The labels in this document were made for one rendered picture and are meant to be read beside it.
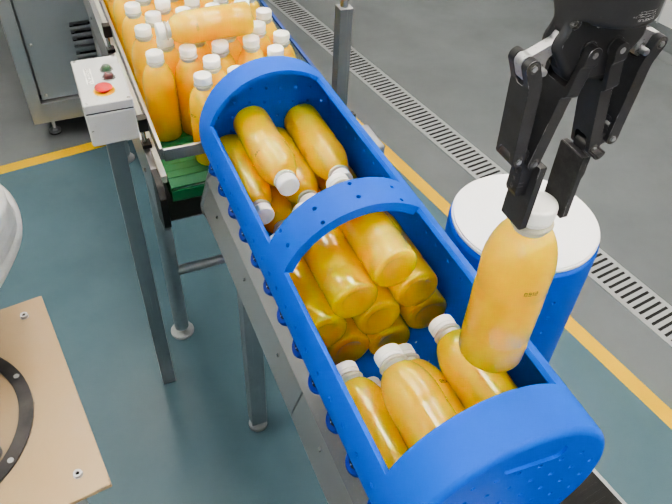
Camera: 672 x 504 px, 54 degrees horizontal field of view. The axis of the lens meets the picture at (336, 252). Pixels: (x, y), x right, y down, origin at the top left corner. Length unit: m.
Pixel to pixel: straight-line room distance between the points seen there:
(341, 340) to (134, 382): 1.37
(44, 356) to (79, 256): 1.66
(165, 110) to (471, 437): 1.13
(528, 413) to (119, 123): 1.05
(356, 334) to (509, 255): 0.44
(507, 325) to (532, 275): 0.07
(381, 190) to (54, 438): 0.58
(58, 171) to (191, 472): 1.63
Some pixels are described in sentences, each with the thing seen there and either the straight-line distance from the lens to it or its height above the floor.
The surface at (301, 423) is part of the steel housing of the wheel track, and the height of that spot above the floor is 0.86.
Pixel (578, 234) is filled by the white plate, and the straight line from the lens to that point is 1.30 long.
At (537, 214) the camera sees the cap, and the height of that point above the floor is 1.46.
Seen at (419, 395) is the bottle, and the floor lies 1.16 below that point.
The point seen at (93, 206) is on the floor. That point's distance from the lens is 2.97.
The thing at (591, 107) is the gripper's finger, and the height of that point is 1.56.
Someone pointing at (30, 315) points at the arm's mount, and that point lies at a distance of 1.17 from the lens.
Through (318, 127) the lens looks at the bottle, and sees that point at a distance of 1.26.
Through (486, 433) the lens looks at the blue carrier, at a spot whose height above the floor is 1.23.
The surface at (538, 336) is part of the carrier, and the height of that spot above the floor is 0.85.
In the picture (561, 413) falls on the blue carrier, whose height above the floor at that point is 1.22.
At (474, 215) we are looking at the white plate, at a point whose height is 1.04.
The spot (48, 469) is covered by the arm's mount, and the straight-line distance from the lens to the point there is 1.00.
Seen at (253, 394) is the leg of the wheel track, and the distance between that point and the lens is 1.97.
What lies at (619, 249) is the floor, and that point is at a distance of 2.97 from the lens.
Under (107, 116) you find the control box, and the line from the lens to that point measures 1.48.
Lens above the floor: 1.84
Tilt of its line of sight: 44 degrees down
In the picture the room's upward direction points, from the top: 3 degrees clockwise
